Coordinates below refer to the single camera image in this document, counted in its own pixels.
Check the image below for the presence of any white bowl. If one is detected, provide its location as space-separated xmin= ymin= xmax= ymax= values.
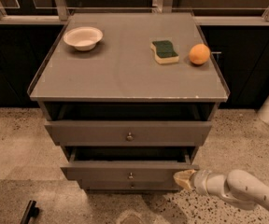
xmin=64 ymin=27 xmax=103 ymax=51

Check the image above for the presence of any black object on floor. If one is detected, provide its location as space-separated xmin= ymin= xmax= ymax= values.
xmin=20 ymin=200 xmax=39 ymax=224

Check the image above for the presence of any grey bottom drawer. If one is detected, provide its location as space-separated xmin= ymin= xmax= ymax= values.
xmin=78 ymin=180 xmax=179 ymax=191

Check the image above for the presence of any orange fruit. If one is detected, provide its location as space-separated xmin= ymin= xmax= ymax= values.
xmin=189 ymin=44 xmax=210 ymax=65

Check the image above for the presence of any green yellow sponge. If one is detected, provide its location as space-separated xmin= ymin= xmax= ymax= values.
xmin=150 ymin=40 xmax=179 ymax=64

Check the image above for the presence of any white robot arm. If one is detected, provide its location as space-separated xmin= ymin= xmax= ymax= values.
xmin=174 ymin=170 xmax=269 ymax=212

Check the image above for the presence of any grey drawer cabinet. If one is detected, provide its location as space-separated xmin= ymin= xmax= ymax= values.
xmin=26 ymin=12 xmax=231 ymax=191

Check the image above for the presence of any grey top drawer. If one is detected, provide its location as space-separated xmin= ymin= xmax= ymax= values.
xmin=45 ymin=120 xmax=212 ymax=147

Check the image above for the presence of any grey drawer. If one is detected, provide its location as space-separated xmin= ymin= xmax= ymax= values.
xmin=78 ymin=180 xmax=179 ymax=191
xmin=62 ymin=147 xmax=197 ymax=182
xmin=45 ymin=120 xmax=212 ymax=147

